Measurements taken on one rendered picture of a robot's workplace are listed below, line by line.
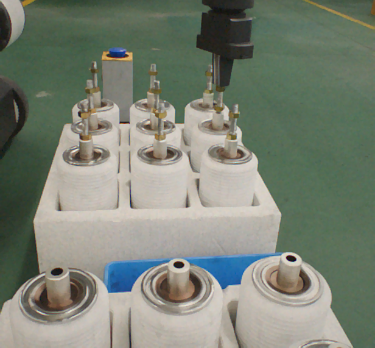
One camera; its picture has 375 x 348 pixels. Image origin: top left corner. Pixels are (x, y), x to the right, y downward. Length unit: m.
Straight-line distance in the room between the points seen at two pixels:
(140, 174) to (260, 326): 0.33
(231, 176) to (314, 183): 0.55
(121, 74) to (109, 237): 0.47
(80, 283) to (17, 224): 0.57
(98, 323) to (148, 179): 0.30
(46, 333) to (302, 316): 0.24
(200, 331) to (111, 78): 0.74
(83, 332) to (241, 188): 0.38
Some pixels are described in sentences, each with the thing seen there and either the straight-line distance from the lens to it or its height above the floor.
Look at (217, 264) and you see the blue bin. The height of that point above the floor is 0.11.
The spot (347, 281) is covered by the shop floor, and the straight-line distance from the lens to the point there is 0.94.
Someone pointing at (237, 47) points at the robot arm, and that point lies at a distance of 0.76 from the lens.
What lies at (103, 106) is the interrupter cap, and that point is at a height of 0.25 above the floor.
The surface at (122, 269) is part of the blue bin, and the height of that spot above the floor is 0.11.
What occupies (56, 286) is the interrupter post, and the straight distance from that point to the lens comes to 0.46.
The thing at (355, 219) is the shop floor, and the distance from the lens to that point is 1.13.
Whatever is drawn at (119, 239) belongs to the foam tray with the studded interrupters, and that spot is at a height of 0.14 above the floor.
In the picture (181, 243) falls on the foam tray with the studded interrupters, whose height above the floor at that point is 0.13.
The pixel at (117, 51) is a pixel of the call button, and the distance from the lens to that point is 1.08.
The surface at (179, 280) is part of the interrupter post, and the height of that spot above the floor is 0.27.
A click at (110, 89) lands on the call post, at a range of 1.09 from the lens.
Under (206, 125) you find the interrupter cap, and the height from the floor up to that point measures 0.25.
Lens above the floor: 0.58
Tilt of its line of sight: 26 degrees down
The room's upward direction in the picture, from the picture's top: 3 degrees clockwise
